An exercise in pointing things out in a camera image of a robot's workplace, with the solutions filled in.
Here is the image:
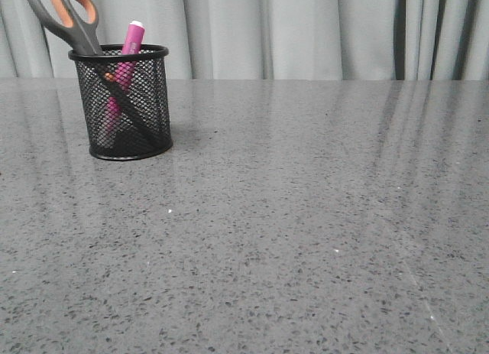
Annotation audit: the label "pink marker pen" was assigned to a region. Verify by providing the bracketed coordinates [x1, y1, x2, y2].
[104, 21, 145, 140]

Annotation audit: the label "grey orange scissors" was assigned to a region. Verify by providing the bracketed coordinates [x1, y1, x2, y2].
[22, 0, 165, 148]

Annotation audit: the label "black mesh pen holder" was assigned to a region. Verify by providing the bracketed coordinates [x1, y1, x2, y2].
[68, 44, 173, 161]

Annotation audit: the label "grey curtain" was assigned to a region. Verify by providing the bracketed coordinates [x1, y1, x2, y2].
[0, 0, 489, 82]

